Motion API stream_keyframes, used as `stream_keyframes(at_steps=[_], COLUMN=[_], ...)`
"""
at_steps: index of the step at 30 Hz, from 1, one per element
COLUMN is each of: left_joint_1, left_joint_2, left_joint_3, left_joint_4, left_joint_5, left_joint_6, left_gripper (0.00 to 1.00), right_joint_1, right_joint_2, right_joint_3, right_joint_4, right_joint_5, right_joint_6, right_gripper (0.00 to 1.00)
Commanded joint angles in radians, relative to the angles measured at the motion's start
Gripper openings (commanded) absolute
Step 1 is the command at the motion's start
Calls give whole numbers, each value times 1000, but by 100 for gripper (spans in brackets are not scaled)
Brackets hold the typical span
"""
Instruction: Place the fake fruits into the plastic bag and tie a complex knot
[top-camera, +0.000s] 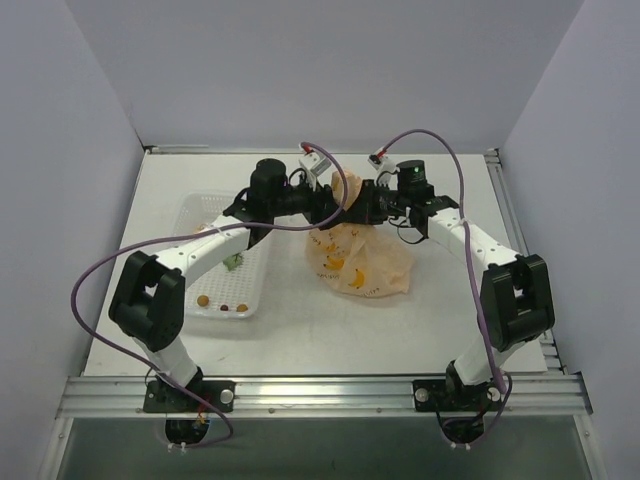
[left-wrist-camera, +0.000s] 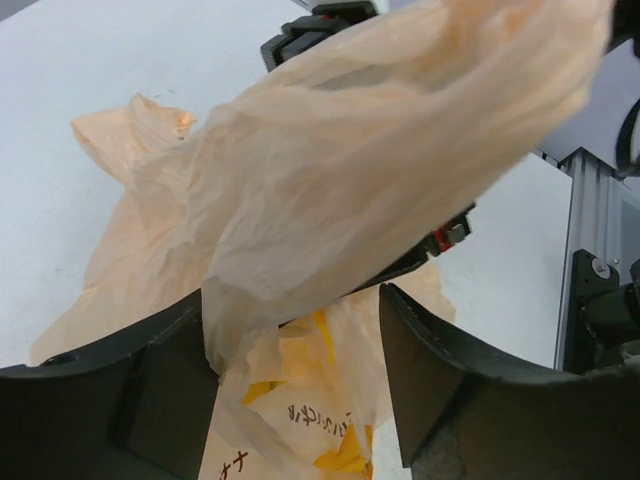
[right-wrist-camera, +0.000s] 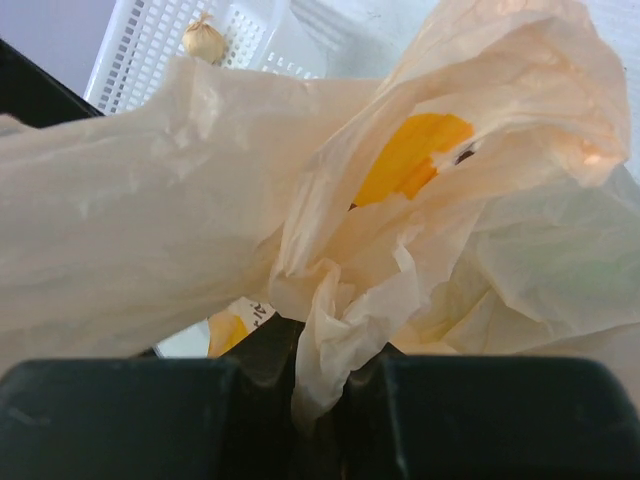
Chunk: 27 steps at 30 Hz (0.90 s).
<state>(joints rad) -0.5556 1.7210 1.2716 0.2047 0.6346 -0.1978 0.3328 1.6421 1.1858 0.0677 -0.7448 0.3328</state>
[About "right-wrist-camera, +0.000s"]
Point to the beige fake garlic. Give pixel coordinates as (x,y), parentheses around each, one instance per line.
(202,40)

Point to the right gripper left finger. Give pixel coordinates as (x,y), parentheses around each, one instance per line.
(223,418)

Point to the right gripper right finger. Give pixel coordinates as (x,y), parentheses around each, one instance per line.
(487,417)

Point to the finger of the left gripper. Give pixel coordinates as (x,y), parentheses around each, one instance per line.
(34,97)

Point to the white plastic basket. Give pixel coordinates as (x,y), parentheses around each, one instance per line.
(305,39)

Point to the orange plastic bag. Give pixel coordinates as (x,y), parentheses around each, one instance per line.
(473,202)

